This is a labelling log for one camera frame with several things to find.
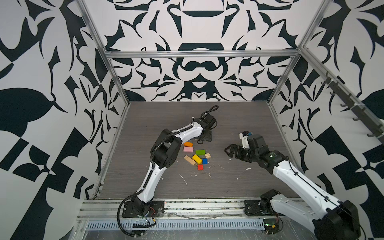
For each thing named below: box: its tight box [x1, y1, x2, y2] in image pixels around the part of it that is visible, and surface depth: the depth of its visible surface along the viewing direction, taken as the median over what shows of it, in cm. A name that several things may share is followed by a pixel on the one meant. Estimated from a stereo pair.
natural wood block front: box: [183, 155, 196, 166], surface depth 92 cm
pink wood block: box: [183, 146, 194, 153], surface depth 96 cm
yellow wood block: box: [192, 154, 203, 165], surface depth 91 cm
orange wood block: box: [183, 141, 194, 148], surface depth 98 cm
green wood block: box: [195, 149, 206, 156], surface depth 94 cm
